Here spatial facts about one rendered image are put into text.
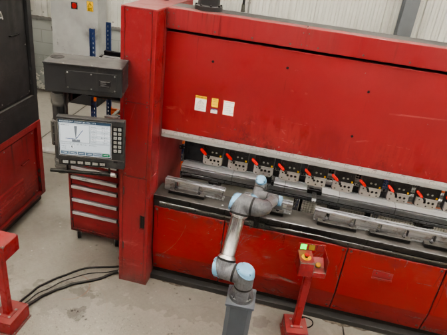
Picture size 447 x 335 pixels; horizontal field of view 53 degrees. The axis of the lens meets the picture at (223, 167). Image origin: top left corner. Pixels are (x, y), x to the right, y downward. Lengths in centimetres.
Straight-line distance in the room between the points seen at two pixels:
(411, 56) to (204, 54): 136
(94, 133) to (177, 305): 163
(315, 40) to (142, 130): 135
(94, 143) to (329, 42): 170
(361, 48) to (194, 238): 194
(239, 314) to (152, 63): 172
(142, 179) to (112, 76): 89
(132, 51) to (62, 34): 474
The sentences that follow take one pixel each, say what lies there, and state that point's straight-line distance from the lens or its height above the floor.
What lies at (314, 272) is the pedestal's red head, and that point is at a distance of 334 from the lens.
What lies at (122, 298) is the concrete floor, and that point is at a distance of 395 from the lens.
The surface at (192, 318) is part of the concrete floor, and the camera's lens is 381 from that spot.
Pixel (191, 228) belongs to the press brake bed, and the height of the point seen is 63.
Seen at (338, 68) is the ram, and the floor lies 207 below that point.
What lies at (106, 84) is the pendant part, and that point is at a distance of 299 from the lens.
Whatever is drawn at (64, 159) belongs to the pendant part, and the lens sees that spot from 324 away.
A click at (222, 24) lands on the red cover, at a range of 313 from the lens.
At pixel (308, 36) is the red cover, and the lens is 306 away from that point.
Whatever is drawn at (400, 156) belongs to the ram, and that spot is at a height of 154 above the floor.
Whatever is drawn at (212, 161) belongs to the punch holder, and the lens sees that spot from 345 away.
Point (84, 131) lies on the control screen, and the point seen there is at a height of 150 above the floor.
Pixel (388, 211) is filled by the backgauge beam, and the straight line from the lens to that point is 387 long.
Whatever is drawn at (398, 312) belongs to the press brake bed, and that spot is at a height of 26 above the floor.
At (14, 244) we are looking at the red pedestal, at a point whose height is 75.
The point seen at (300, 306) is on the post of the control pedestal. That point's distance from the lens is 361.
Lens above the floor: 273
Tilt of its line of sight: 27 degrees down
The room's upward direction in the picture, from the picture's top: 7 degrees clockwise
